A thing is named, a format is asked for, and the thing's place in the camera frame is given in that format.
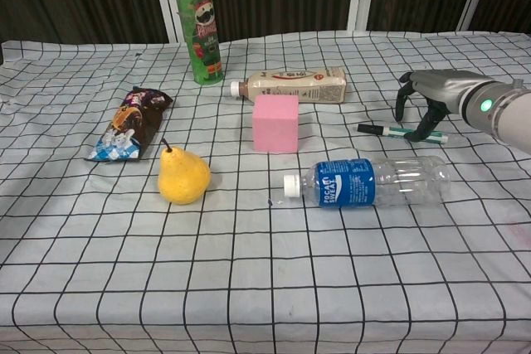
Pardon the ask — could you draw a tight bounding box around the green white whiteboard marker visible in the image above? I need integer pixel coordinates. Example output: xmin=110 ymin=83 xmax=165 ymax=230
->
xmin=357 ymin=123 xmax=450 ymax=145

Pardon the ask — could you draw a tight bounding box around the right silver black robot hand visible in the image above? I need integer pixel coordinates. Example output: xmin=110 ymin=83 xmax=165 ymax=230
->
xmin=396 ymin=70 xmax=495 ymax=143

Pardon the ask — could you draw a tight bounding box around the checked light blue tablecloth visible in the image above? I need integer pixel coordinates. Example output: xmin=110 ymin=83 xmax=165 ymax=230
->
xmin=0 ymin=30 xmax=531 ymax=354

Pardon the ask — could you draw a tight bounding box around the yellow pear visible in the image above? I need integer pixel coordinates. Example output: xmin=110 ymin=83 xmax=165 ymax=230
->
xmin=158 ymin=138 xmax=212 ymax=206

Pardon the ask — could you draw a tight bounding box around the brown snack bag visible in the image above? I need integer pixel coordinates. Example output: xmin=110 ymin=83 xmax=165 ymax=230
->
xmin=85 ymin=85 xmax=174 ymax=162

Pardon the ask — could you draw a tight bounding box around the pink foam cube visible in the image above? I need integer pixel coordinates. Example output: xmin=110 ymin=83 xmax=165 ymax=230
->
xmin=251 ymin=95 xmax=300 ymax=153

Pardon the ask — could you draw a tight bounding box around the beige milk tea bottle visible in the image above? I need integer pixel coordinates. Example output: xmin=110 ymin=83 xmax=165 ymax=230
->
xmin=230 ymin=66 xmax=348 ymax=104

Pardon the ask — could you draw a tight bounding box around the green Pringles can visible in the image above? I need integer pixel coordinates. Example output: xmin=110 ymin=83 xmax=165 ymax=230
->
xmin=173 ymin=0 xmax=225 ymax=86

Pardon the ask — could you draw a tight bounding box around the clear Pocari Sweat bottle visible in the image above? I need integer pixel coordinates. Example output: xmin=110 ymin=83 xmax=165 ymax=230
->
xmin=283 ymin=155 xmax=452 ymax=209

